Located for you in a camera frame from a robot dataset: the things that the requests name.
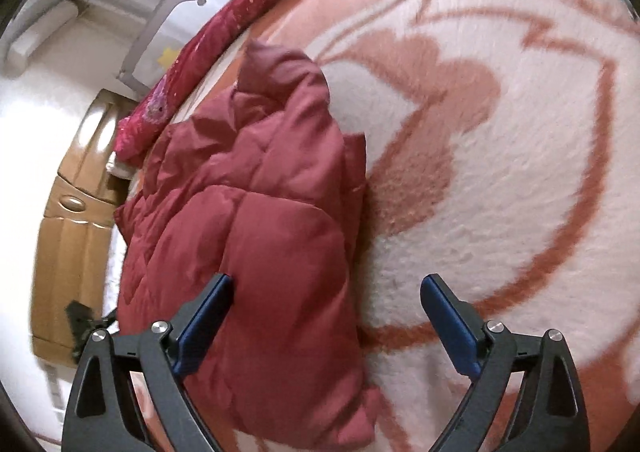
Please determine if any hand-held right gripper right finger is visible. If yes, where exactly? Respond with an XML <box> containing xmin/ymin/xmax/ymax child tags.
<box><xmin>420</xmin><ymin>273</ymin><xmax>591</xmax><ymax>452</ymax></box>

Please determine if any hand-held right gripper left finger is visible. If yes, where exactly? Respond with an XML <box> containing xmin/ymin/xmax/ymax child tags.
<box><xmin>62</xmin><ymin>273</ymin><xmax>235</xmax><ymax>452</ymax></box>

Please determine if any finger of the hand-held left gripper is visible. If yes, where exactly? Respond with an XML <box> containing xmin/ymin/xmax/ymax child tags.
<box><xmin>65</xmin><ymin>301</ymin><xmax>118</xmax><ymax>363</ymax></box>

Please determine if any dark red quilted jacket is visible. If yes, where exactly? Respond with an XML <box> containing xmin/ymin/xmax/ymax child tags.
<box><xmin>114</xmin><ymin>38</ymin><xmax>386</xmax><ymax>448</ymax></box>

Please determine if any wooden headboard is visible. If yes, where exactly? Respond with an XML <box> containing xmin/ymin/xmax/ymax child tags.
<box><xmin>30</xmin><ymin>88</ymin><xmax>138</xmax><ymax>363</ymax></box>

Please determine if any orange white patterned blanket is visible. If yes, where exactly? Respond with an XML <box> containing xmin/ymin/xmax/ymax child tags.
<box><xmin>105</xmin><ymin>0</ymin><xmax>640</xmax><ymax>452</ymax></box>

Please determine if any white pillow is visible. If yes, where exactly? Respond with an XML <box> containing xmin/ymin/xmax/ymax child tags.
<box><xmin>106</xmin><ymin>152</ymin><xmax>135</xmax><ymax>179</ymax></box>

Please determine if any red floral quilt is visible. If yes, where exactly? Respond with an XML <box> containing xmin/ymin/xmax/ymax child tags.
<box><xmin>114</xmin><ymin>0</ymin><xmax>391</xmax><ymax>165</ymax></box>

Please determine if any white wall air conditioner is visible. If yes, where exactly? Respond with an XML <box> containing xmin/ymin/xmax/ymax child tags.
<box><xmin>5</xmin><ymin>2</ymin><xmax>81</xmax><ymax>73</ymax></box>

